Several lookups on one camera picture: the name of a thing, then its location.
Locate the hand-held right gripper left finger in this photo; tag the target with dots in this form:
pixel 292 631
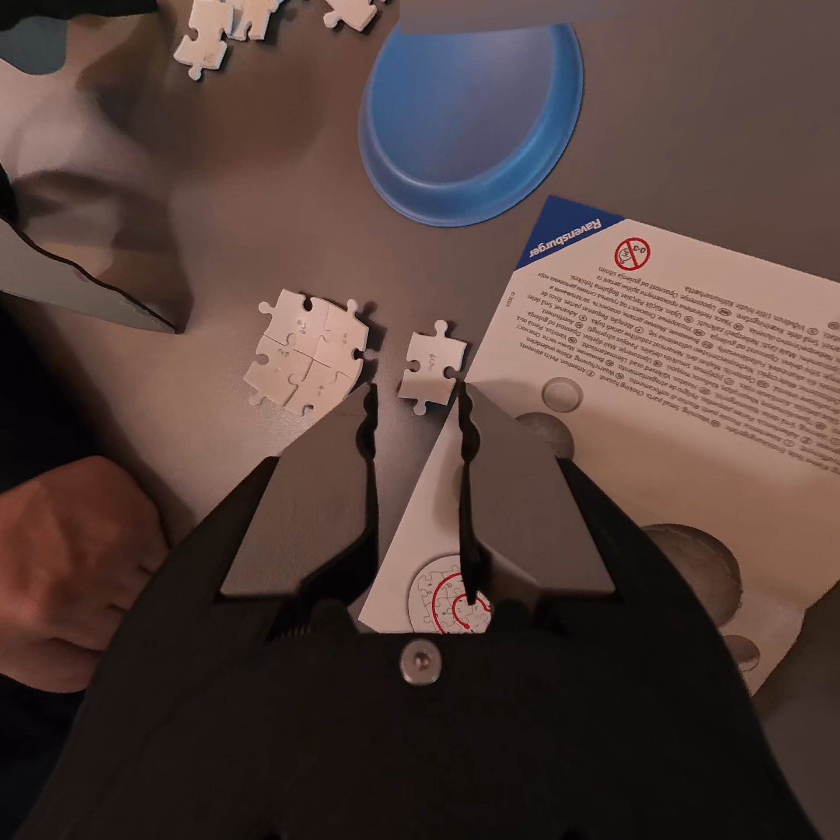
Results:
pixel 308 512

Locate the white jigsaw piece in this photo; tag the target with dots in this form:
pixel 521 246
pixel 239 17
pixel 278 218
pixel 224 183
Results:
pixel 430 367

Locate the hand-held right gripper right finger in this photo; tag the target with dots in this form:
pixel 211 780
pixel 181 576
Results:
pixel 531 512

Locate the pile of loose puzzle pieces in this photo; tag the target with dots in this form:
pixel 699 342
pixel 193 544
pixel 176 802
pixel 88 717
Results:
pixel 203 49

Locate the person's dark clothing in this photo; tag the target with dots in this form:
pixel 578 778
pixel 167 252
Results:
pixel 16 722

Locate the blue plastic bowl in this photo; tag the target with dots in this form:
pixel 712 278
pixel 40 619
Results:
pixel 459 131

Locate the person's left hand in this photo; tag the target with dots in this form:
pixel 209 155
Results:
pixel 65 558

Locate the joined four-piece puzzle section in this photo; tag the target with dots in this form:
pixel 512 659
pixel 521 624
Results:
pixel 305 354

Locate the printed instruction leaflet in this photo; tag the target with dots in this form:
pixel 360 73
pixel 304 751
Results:
pixel 656 367

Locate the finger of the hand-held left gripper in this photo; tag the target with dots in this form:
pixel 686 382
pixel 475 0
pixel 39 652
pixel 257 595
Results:
pixel 59 289

